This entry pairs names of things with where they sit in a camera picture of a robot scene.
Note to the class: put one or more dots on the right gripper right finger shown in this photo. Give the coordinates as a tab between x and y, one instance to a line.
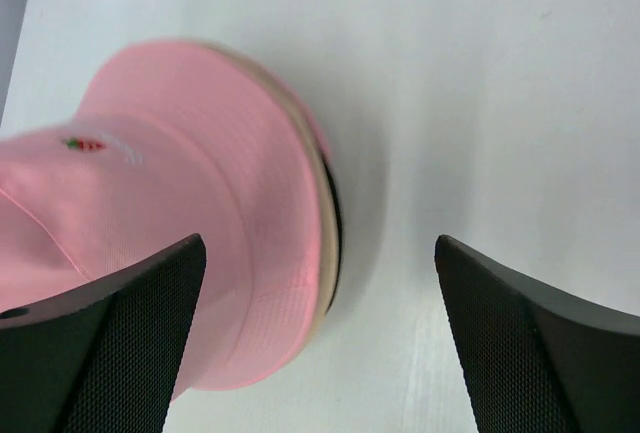
536	358

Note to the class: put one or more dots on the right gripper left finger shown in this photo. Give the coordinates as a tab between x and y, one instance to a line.
103	357

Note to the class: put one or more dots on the pink bucket hat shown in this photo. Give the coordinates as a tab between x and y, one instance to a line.
172	139

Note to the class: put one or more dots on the black bucket hat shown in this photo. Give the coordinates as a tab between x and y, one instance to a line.
339	222

